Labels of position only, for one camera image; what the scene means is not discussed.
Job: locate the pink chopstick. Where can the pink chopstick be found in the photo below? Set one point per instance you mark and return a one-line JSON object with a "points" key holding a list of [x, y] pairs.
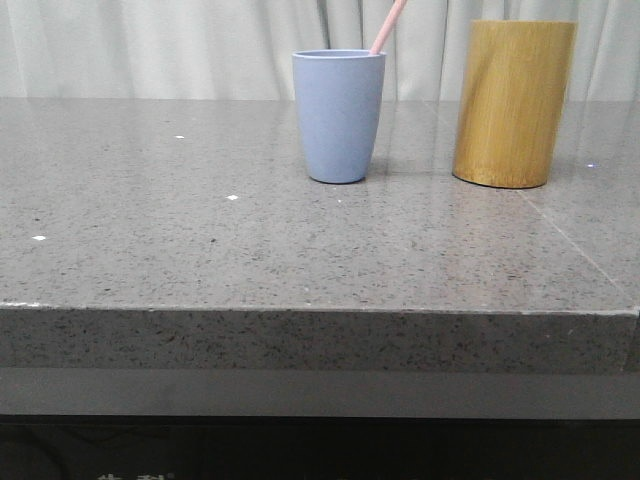
{"points": [[387, 26]]}

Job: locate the blue plastic cup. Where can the blue plastic cup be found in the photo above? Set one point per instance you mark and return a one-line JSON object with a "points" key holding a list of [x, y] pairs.
{"points": [[338, 94]]}

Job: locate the bamboo cylinder holder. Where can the bamboo cylinder holder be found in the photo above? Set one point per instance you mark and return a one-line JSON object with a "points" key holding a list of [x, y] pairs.
{"points": [[512, 100]]}

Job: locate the white pleated curtain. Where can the white pleated curtain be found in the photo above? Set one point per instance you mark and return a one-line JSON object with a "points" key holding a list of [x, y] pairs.
{"points": [[241, 50]]}

